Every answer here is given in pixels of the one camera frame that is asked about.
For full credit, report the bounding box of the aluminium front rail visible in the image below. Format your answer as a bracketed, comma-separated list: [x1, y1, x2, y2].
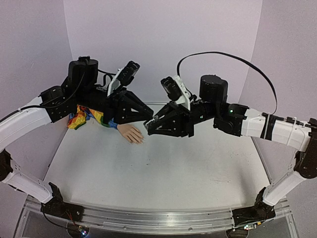
[14, 196, 298, 238]

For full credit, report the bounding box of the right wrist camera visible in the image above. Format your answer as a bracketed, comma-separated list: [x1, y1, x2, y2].
[160, 75, 194, 111]

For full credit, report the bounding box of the glitter nail polish bottle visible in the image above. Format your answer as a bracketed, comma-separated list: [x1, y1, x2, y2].
[144, 116, 159, 130]

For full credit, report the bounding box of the rainbow colored sleeve cloth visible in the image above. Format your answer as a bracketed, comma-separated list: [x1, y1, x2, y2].
[67, 105, 118, 130]

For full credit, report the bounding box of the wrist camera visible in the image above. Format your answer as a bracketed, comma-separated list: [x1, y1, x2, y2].
[160, 75, 194, 111]
[107, 61, 140, 96]

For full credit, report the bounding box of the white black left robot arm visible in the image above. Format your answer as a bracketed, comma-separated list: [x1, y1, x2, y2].
[0, 56, 154, 217]

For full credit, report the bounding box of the black right camera cable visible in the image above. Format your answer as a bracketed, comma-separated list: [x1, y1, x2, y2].
[176, 51, 278, 114]

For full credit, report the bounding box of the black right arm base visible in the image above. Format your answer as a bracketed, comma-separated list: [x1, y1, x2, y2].
[232, 187, 276, 228]

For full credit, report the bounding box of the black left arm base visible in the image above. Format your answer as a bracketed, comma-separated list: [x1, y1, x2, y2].
[41, 182, 84, 222]

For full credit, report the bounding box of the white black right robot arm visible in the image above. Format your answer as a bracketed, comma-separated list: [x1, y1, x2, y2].
[144, 75, 317, 207]

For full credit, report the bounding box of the mannequin hand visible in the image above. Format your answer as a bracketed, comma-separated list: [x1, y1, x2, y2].
[117, 124, 144, 144]

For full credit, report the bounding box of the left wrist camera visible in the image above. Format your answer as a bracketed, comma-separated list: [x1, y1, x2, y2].
[107, 61, 140, 96]

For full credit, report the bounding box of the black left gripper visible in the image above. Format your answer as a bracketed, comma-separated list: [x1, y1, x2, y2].
[77, 85, 157, 126]

